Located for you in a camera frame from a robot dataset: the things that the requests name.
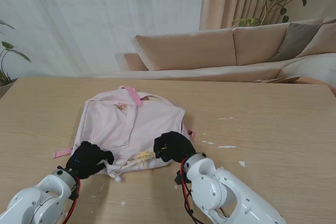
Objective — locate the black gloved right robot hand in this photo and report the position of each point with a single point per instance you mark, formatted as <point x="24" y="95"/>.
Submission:
<point x="176" y="145"/>

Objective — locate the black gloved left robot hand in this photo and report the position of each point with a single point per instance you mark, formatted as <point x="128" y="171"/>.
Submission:
<point x="86" y="161"/>

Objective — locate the yellow tassel zipper charm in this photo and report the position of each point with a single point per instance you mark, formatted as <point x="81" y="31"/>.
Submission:
<point x="144" y="157"/>

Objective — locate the pale pink backpack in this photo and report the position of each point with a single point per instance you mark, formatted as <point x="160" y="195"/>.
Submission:
<point x="118" y="124"/>

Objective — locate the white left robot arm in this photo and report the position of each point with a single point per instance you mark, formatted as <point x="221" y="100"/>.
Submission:
<point x="39" y="197"/>

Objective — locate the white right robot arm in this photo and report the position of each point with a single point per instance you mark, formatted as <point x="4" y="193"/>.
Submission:
<point x="225" y="195"/>

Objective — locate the beige sofa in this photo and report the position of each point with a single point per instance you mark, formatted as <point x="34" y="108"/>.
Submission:
<point x="189" y="51"/>

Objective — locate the flat wooden tray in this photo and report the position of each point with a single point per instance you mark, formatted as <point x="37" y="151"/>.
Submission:
<point x="286" y="79"/>

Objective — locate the broad leaf green plant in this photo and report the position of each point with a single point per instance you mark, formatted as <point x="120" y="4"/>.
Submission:
<point x="10" y="47"/>

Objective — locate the white sheer curtain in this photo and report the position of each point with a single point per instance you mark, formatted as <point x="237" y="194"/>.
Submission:
<point x="105" y="11"/>

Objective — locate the beige pleated curtain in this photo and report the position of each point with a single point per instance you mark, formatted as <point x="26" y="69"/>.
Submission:
<point x="225" y="1"/>

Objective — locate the white sofa cushion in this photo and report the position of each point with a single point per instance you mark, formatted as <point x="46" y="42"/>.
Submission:
<point x="312" y="68"/>

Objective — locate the grey brown sofa cushion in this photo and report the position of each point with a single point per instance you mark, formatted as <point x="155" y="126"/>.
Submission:
<point x="296" y="40"/>

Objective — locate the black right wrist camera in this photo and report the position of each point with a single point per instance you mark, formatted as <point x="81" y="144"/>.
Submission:
<point x="179" y="177"/>

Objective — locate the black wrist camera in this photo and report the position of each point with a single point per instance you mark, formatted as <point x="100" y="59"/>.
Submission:
<point x="74" y="195"/>
<point x="179" y="177"/>

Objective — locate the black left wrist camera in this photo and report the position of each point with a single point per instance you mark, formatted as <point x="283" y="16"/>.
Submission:
<point x="74" y="195"/>

